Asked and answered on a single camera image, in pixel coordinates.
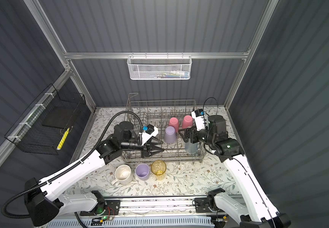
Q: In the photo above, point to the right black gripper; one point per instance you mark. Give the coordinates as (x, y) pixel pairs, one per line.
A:
(193, 130)

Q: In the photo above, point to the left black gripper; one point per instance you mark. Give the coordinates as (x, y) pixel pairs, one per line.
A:
(147, 150)

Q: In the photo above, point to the pink plastic cup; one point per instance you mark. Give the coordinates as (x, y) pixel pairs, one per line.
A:
(187, 122)
(174, 122)

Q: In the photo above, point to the large lilac plastic cup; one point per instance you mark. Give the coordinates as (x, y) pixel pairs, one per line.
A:
(170, 135)

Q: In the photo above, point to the blue transparent cup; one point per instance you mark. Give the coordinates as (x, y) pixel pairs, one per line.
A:
(191, 148)

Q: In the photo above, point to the yellow transparent cup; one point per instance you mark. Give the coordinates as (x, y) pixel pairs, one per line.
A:
(158, 169)

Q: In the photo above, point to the white ceramic mug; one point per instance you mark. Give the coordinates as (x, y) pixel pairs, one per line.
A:
(123, 175)

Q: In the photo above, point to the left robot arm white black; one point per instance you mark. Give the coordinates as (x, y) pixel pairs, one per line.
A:
(44, 199)

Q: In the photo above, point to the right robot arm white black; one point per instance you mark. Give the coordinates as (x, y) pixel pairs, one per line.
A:
(259, 211)

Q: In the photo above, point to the small lilac plastic cup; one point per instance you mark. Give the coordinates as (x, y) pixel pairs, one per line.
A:
(143, 172)

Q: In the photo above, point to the floral table mat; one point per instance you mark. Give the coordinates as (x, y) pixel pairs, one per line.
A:
(181, 178)

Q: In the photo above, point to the items in white basket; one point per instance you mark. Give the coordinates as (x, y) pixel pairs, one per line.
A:
(178, 74)

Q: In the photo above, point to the white vented front panel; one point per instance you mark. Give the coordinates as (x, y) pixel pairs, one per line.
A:
(151, 222)

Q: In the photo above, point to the yellow brush in basket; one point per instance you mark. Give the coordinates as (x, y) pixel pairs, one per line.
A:
(63, 139)

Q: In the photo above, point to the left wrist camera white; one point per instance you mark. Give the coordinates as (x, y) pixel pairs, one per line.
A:
(149, 131)

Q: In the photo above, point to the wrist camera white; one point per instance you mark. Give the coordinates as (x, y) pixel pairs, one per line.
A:
(199, 118)
(149, 131)

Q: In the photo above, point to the grey wire dish rack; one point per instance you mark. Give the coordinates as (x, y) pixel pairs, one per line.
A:
(159, 113)

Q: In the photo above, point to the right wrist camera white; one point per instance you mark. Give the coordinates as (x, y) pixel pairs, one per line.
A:
(199, 118)

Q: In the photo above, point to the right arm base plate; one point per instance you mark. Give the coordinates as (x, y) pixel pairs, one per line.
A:
(202, 205)

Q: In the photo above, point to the white mesh wall basket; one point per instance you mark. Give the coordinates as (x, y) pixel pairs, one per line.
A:
(143, 68)

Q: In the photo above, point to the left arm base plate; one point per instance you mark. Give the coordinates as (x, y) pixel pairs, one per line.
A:
(109, 208)

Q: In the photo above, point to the black wire wall basket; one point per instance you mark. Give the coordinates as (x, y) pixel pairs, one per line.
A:
(40, 131)

